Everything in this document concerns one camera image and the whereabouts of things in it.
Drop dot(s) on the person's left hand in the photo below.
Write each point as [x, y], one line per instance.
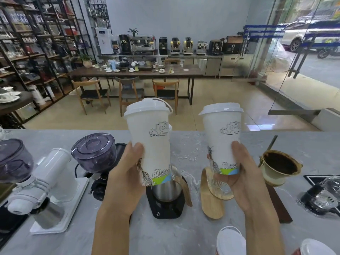
[121, 180]

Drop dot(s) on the person's right hand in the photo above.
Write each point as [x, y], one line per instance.
[245, 183]

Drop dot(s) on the person's right thumb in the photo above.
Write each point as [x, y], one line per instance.
[239, 154]

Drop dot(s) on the person's left thumb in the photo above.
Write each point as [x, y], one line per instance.
[136, 155]

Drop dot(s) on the white paper cup with lid tab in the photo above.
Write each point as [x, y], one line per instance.
[152, 140]

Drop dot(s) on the person's right forearm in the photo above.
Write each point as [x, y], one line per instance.
[265, 231]

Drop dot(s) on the person's left forearm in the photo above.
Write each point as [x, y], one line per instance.
[111, 231]

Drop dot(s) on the thin metal stirrer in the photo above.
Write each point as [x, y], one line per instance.
[271, 146]

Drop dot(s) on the ceramic dripper with coffee grounds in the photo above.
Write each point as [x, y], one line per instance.
[279, 167]

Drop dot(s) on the black grinder base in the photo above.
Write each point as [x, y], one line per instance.
[99, 187]

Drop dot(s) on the black digital scale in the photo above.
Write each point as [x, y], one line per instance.
[167, 209]

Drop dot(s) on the dark wooden dripper stand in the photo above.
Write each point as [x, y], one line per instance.
[279, 204]

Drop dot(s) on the wooden chair with grey back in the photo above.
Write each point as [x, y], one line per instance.
[130, 90]

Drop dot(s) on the wooden chair with black seat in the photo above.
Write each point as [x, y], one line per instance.
[166, 91]
[91, 92]

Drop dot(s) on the black rubber mat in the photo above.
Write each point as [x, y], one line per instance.
[313, 180]

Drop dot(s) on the long dark wooden table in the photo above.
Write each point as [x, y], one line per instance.
[138, 73]

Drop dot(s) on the white coffee grinder with purple hopper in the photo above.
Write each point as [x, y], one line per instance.
[58, 183]

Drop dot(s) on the group of cups and teaware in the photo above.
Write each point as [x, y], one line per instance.
[132, 66]

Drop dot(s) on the clear glass server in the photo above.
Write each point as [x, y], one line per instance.
[321, 196]

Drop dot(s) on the stainless steel counter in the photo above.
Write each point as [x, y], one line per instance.
[212, 63]

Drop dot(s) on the potted plant in brown pot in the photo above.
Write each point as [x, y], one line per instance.
[87, 61]

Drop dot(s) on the glass door with blue stripes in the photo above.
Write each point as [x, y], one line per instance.
[286, 50]

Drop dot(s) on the row of espresso machines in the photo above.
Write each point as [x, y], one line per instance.
[175, 46]

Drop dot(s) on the coffee grinder with grey hopper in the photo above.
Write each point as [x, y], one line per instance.
[13, 161]

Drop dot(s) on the small potted plant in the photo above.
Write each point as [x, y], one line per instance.
[133, 31]

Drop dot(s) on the round dark wooden table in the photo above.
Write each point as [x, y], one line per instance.
[13, 103]

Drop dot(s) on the parked motorbike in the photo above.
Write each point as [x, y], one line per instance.
[328, 51]

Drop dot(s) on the white car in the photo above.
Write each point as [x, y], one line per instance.
[305, 34]

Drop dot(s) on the black tray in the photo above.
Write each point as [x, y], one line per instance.
[10, 223]

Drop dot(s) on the black metal display shelving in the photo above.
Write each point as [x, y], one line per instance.
[37, 45]

